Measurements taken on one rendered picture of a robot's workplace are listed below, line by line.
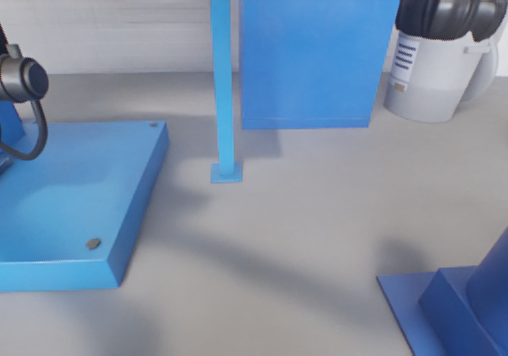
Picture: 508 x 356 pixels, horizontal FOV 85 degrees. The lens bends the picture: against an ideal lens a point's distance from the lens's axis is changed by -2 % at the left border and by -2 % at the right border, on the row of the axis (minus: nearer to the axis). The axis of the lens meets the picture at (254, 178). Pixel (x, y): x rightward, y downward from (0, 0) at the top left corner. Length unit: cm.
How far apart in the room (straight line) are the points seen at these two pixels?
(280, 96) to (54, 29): 205
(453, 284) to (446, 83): 136
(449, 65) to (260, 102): 104
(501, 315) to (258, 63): 126
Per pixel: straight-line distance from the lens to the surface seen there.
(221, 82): 102
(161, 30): 270
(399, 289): 90
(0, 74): 89
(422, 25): 186
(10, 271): 95
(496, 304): 71
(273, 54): 148
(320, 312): 81
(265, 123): 158
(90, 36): 288
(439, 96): 197
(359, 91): 165
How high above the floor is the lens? 69
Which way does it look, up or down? 35 degrees down
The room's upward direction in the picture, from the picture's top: 1 degrees clockwise
